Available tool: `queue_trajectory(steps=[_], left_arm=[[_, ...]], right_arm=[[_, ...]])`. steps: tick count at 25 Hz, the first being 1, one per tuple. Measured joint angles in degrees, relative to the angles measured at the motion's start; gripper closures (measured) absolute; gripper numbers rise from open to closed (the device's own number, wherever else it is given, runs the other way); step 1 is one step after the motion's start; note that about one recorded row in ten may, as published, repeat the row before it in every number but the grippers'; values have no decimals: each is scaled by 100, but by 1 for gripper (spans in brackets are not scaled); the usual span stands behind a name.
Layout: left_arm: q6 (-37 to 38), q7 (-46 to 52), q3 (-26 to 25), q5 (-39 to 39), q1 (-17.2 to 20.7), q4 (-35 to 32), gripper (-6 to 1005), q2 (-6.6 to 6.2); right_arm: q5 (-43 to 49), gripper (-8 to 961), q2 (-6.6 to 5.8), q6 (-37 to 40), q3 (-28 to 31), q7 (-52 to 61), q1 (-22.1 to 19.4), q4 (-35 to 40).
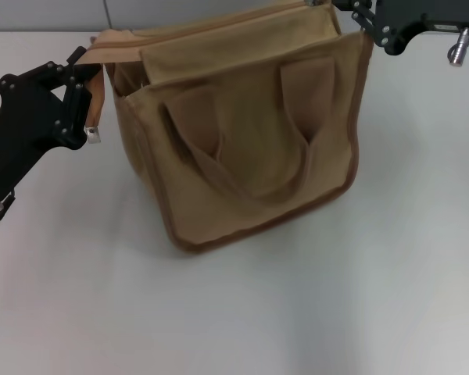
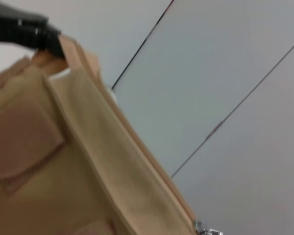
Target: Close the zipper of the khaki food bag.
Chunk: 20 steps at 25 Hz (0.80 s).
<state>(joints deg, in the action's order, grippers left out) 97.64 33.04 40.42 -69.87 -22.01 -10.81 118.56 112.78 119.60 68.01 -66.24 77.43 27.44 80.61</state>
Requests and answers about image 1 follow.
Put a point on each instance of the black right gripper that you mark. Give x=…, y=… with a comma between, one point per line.
x=418, y=19

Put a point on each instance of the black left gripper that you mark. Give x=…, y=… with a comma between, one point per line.
x=19, y=133

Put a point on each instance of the khaki canvas food bag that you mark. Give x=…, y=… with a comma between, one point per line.
x=250, y=148

